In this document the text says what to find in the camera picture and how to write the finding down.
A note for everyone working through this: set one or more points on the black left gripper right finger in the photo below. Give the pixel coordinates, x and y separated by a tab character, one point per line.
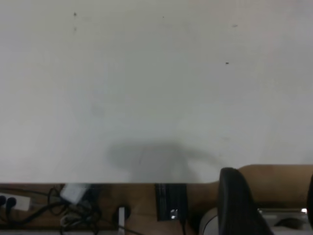
310	191

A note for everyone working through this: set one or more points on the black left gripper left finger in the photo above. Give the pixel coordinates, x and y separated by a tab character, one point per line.
234	208

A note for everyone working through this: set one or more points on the white round housing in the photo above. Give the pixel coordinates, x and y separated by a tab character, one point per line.
209	222

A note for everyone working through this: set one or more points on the black aluminium extrusion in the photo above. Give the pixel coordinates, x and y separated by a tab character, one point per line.
171	200

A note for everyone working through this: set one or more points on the white power adapter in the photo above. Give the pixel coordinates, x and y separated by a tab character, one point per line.
73	193

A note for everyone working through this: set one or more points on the white power strip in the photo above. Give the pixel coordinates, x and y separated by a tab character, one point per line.
23	202

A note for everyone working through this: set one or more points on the black power plug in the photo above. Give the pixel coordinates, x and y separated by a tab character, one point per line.
11	202
2	200

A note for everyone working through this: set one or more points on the silver white base plate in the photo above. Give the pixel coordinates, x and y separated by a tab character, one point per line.
288	218

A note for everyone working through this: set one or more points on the white metal bracket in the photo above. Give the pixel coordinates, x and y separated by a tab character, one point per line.
121	220

